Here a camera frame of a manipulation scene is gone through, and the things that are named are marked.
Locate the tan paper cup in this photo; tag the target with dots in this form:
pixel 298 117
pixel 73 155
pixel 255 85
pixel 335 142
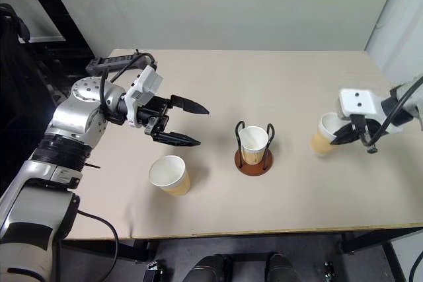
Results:
pixel 167 171
pixel 320 143
pixel 252 140

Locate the black door frame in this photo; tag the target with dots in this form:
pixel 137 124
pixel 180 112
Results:
pixel 49 1

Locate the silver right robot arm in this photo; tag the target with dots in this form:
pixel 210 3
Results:
pixel 413 100

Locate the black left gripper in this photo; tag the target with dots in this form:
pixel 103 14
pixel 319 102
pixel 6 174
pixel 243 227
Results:
pixel 155 117

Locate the black metal table frame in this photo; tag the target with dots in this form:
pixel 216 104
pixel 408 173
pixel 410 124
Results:
pixel 363 240

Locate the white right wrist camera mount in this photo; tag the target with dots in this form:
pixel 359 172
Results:
pixel 358 102

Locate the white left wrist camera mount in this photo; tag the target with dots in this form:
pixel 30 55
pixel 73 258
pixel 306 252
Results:
pixel 150 82

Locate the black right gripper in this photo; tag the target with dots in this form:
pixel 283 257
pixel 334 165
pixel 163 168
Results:
pixel 368 126

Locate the dark rounded shape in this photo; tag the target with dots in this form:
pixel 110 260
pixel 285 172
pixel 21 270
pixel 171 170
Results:
pixel 279 267
pixel 206 267

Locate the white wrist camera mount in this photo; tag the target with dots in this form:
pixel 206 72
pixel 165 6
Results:
pixel 150 82
pixel 358 102

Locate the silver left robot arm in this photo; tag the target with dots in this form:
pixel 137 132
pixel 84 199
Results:
pixel 72 120

